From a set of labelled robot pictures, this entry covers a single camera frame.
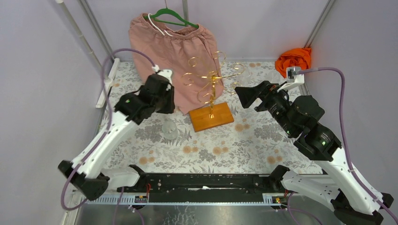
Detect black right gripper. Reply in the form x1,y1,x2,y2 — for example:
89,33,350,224
234,80,297,137

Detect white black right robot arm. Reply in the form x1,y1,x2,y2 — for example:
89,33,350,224
235,81,394,225

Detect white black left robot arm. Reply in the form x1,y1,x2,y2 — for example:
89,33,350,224
58,69,175,201

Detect orange wooden rack base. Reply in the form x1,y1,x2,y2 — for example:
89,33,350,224
189,102,234,132

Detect pink shorts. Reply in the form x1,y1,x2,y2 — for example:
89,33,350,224
128,13,221,114

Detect floral table mat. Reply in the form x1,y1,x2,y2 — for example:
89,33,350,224
105,62,322,174

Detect orange cloth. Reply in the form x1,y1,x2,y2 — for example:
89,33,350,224
275,48,312,78

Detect green clothes hanger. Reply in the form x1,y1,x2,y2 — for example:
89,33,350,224
143,7,199,29

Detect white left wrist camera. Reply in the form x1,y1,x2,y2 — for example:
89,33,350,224
152,64,173,91

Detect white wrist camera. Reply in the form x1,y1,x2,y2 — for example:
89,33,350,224
152,64,173,91
277,66,305,92

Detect gold wire glass rack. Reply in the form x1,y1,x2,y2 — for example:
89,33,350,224
182,51,246,107

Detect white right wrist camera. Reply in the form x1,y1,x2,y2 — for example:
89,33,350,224
277,66,305,92

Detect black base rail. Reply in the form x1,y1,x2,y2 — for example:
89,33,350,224
117,173,289,204

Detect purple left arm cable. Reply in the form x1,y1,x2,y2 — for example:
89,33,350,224
60,48,156,212

